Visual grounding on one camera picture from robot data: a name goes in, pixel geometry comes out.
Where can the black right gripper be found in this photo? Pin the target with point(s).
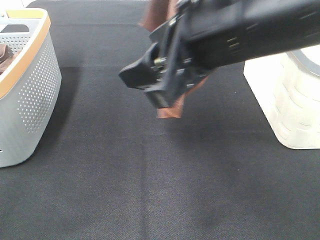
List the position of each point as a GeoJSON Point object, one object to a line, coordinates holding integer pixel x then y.
{"type": "Point", "coordinates": [144, 73]}

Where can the brown microfiber towel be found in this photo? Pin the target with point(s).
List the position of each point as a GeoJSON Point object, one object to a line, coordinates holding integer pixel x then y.
{"type": "Point", "coordinates": [172, 111]}

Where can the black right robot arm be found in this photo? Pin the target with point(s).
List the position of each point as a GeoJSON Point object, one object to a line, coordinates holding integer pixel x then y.
{"type": "Point", "coordinates": [207, 34]}

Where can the dark brown towel in basket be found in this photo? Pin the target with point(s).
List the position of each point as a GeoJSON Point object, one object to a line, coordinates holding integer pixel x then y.
{"type": "Point", "coordinates": [6, 57]}

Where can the black fabric table mat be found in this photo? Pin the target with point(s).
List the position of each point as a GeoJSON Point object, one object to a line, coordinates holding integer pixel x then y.
{"type": "Point", "coordinates": [106, 168]}

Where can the grey perforated laundry basket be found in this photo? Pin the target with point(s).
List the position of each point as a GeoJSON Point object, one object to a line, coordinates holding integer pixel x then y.
{"type": "Point", "coordinates": [30, 86]}

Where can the white plastic storage box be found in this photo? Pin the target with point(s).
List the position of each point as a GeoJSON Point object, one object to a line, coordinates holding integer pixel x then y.
{"type": "Point", "coordinates": [287, 88]}

